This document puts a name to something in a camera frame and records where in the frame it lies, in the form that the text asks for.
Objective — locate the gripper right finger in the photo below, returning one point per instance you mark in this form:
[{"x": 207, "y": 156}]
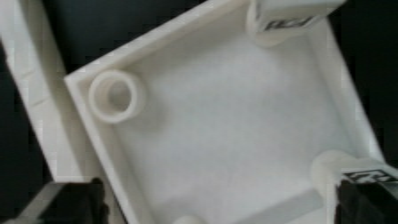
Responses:
[{"x": 367, "y": 203}]

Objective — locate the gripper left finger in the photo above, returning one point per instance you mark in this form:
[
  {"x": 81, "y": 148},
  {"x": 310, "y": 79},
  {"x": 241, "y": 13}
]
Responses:
[{"x": 66, "y": 204}]

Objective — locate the white table leg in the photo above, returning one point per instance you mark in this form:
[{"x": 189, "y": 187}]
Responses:
[
  {"x": 336, "y": 168},
  {"x": 281, "y": 18}
]

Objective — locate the white square table top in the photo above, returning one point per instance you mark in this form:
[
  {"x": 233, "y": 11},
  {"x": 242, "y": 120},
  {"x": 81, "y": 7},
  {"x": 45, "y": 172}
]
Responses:
[{"x": 212, "y": 114}]

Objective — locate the white U-shaped obstacle fence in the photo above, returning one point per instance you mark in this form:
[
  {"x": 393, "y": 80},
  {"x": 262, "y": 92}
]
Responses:
[{"x": 38, "y": 73}]

